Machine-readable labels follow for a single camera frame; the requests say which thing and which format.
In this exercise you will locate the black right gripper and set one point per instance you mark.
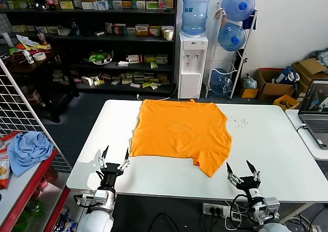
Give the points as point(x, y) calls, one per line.
point(247, 184)

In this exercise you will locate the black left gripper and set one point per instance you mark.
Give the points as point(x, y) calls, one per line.
point(111, 171)

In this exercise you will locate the orange t-shirt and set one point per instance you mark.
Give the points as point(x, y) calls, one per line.
point(179, 129)

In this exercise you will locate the pile of grey clothes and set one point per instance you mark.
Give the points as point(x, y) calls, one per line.
point(320, 55)

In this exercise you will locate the large white table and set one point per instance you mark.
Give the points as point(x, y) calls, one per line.
point(256, 155)

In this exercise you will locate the white power strip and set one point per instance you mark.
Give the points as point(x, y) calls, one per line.
point(217, 211)

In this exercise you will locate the small white side table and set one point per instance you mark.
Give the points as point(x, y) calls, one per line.
point(299, 137)

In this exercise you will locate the small yellow carton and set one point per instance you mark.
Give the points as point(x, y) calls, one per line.
point(249, 93)

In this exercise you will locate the yellow plastic crate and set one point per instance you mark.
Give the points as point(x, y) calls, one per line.
point(285, 102)

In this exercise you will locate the crumpled light blue cloth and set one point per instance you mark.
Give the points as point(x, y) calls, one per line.
point(28, 152)

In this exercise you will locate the green plastic bottle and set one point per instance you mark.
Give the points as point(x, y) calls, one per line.
point(37, 207)

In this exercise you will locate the red-edged grey shelf cart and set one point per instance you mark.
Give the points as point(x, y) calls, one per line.
point(28, 188)

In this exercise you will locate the grey laptop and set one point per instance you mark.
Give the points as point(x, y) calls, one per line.
point(317, 124)

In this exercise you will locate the open brown cardboard box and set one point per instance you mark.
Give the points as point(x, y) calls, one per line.
point(276, 89)

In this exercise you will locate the tied clear plastic bag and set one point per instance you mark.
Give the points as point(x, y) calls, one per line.
point(249, 82)

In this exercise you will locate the green white bowl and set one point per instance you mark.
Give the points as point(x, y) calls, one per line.
point(100, 58)

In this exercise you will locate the white red-stripe medicine box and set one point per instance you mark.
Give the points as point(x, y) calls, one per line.
point(135, 58)

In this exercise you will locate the white metal jug rack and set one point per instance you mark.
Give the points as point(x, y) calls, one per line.
point(239, 70)

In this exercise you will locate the red snack packet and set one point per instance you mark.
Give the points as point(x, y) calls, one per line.
point(9, 138)

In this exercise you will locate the blue shopping bag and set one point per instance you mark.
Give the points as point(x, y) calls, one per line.
point(283, 76)

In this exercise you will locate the black folded tripod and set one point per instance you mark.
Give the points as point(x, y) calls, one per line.
point(243, 67)

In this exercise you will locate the black shelving unit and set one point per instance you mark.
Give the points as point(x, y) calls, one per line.
point(120, 47)

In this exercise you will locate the white water dispenser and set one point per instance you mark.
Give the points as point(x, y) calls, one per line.
point(191, 70)

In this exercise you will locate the dark brown wooden table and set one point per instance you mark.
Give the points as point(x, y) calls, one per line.
point(38, 67)

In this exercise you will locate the beige masking tape roll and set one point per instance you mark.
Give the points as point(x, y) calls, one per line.
point(39, 56)

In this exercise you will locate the stacked brown cardboard box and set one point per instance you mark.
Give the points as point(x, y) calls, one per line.
point(311, 66)

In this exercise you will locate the small white plastic bottle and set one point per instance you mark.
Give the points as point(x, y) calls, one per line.
point(29, 58)

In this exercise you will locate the orange white medicine box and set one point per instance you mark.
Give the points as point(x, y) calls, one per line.
point(142, 30)

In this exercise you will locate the red yellow medicine box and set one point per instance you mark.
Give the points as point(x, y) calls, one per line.
point(154, 31)

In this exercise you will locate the blue drink bottle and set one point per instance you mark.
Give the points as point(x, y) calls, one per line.
point(75, 29)

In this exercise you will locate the white paper cup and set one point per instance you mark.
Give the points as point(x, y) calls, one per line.
point(168, 35)

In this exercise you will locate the blue white medicine box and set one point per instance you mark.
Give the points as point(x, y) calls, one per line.
point(101, 5)

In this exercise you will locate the white paper tube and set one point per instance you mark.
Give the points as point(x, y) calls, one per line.
point(7, 39)

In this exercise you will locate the yellow green medicine box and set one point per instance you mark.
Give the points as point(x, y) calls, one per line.
point(66, 4)

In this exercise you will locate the pink white upright carton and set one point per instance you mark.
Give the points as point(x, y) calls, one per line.
point(162, 1)

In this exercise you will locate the upright blue water jug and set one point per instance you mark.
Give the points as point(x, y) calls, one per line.
point(194, 14)

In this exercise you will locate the cola bottle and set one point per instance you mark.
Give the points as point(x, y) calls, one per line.
point(50, 3)

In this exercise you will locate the shiny black helmet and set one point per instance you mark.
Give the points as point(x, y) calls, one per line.
point(41, 4)

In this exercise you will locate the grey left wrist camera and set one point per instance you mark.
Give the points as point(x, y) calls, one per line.
point(102, 196)

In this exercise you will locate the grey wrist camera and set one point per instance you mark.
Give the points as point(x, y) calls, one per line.
point(272, 206)
point(102, 196)

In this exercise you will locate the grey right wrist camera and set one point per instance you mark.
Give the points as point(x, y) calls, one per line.
point(272, 206)

